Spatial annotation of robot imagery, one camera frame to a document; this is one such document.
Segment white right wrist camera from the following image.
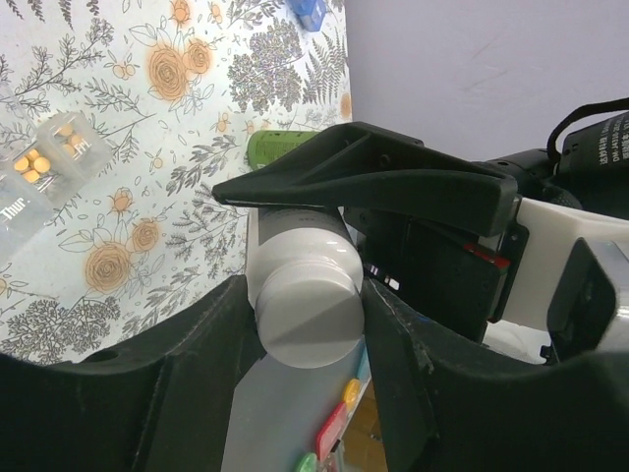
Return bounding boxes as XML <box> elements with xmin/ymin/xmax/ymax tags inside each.
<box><xmin>484</xmin><ymin>199</ymin><xmax>628</xmax><ymax>364</ymax></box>

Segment colourful button panel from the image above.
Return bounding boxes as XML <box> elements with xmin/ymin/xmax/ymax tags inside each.
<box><xmin>293</xmin><ymin>346</ymin><xmax>388</xmax><ymax>472</ymax></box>

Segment white bottle cap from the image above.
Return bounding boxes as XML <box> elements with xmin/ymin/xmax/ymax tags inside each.
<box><xmin>254</xmin><ymin>263</ymin><xmax>364</xmax><ymax>369</ymax></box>

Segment blue pill organizer lid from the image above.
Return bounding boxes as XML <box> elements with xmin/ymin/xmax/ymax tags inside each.
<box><xmin>287</xmin><ymin>0</ymin><xmax>327</xmax><ymax>32</ymax></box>

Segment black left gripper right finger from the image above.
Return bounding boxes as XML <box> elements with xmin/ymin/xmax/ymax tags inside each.
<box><xmin>362</xmin><ymin>280</ymin><xmax>628</xmax><ymax>471</ymax></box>

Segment green pill bottle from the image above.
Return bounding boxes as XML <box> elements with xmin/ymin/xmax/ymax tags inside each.
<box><xmin>247</xmin><ymin>130</ymin><xmax>317</xmax><ymax>170</ymax></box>

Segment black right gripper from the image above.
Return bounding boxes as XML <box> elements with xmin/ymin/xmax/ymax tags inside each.
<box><xmin>212</xmin><ymin>122</ymin><xmax>529</xmax><ymax>342</ymax></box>

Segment orange pills in organizer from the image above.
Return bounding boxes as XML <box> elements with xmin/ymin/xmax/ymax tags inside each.
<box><xmin>12</xmin><ymin>125</ymin><xmax>82</xmax><ymax>190</ymax></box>

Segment white pill bottle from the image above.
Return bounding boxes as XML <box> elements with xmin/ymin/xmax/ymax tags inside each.
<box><xmin>245</xmin><ymin>206</ymin><xmax>364</xmax><ymax>304</ymax></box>

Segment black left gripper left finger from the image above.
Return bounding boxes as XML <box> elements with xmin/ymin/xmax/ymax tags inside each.
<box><xmin>1</xmin><ymin>275</ymin><xmax>262</xmax><ymax>471</ymax></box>

